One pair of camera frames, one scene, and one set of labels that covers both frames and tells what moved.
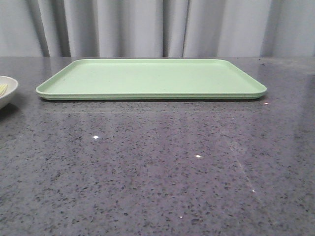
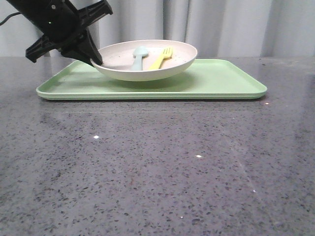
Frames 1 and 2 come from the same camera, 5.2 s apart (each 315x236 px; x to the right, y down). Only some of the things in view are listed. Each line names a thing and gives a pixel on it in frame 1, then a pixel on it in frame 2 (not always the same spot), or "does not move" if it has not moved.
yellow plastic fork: x=3 y=89 to x=166 y=53
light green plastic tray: x=150 y=79 does not move
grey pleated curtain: x=157 y=28 does not move
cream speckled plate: x=12 y=85 to x=145 y=60
